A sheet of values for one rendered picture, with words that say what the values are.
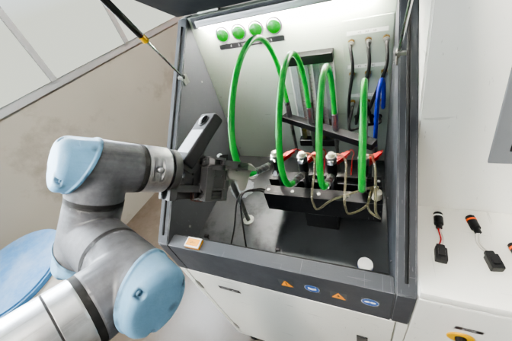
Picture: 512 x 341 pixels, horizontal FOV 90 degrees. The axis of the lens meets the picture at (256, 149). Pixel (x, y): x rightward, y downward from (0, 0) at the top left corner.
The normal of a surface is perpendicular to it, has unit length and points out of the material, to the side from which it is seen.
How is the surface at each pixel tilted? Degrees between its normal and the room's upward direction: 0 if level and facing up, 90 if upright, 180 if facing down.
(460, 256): 0
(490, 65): 76
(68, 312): 38
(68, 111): 90
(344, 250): 0
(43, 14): 90
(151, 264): 30
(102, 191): 82
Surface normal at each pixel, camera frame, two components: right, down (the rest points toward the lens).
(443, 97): -0.36, 0.46
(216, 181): 0.74, 0.00
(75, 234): -0.39, -0.57
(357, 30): -0.31, 0.66
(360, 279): -0.25, -0.75
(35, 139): 0.87, 0.11
